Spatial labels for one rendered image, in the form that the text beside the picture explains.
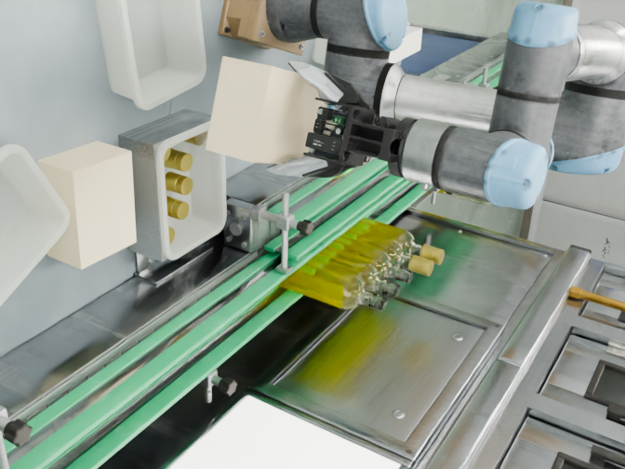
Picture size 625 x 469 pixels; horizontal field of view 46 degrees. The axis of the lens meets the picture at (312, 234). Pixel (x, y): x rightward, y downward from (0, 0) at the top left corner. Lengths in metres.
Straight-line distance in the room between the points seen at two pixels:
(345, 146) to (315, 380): 0.66
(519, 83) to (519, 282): 1.03
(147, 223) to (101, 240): 0.13
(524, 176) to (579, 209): 6.95
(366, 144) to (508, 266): 1.11
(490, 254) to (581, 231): 5.86
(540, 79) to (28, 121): 0.71
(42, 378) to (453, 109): 0.79
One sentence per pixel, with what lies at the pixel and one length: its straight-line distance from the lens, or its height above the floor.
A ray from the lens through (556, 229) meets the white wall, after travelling 7.89.
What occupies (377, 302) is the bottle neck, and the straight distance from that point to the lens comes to 1.42.
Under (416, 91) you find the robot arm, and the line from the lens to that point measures 1.33.
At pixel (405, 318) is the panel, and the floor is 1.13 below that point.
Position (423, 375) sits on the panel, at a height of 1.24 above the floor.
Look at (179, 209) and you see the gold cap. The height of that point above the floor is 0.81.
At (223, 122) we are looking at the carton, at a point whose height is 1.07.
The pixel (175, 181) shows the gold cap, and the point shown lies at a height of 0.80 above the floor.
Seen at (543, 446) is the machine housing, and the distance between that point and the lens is 1.44.
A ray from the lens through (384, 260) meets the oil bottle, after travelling 1.53.
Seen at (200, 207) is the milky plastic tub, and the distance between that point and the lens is 1.44.
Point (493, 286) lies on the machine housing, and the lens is 1.85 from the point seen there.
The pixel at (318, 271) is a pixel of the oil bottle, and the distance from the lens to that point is 1.47.
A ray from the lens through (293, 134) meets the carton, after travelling 1.00.
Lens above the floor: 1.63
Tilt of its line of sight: 27 degrees down
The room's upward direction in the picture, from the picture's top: 108 degrees clockwise
